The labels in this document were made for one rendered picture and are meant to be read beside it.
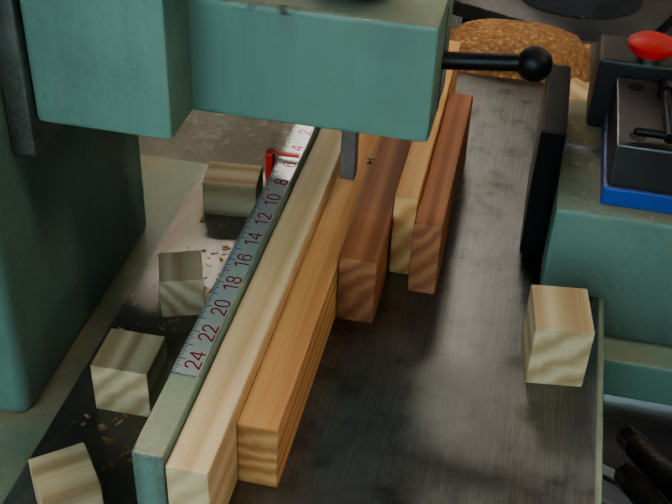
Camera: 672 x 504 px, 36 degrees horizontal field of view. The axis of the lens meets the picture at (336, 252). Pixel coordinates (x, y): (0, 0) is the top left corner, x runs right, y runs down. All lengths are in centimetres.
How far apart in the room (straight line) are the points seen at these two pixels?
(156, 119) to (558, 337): 24
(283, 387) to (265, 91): 17
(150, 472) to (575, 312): 24
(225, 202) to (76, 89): 30
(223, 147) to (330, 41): 195
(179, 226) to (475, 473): 40
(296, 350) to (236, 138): 203
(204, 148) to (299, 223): 191
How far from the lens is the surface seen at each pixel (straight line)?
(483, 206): 71
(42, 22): 57
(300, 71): 56
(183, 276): 74
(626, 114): 63
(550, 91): 65
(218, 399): 48
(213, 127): 258
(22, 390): 68
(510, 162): 76
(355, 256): 57
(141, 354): 67
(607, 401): 70
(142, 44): 55
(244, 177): 85
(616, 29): 120
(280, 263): 56
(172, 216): 86
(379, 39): 55
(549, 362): 57
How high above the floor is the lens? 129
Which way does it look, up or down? 37 degrees down
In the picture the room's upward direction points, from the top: 3 degrees clockwise
